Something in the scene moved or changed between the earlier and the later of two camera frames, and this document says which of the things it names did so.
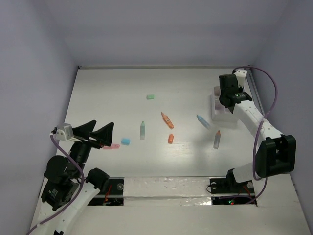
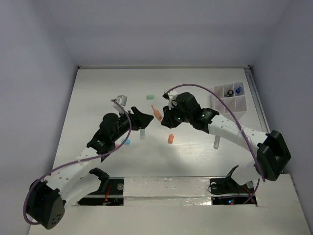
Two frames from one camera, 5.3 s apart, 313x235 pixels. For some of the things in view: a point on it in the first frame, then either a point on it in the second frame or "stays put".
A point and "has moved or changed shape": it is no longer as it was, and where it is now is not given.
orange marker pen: (167, 121) has moved or changed shape
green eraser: (151, 97) stays put
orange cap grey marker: (217, 140) stays put
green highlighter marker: (142, 131) stays put
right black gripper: (240, 89) to (167, 120)
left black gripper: (104, 134) to (138, 120)
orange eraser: (170, 138) stays put
